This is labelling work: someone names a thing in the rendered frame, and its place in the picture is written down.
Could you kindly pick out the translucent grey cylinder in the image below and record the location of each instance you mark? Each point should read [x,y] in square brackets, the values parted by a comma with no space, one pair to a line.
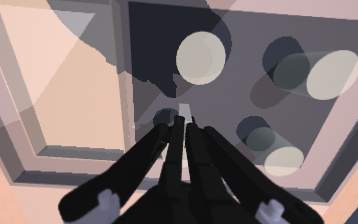
[320,75]
[278,156]
[184,158]
[200,58]

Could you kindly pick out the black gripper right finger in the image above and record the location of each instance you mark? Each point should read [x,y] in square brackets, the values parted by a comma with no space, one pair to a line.
[211,157]

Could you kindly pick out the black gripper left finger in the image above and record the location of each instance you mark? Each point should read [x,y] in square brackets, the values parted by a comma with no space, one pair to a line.
[100,200]

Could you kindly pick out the shallow rectangular tray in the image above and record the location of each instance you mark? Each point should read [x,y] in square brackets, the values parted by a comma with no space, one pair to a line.
[63,64]

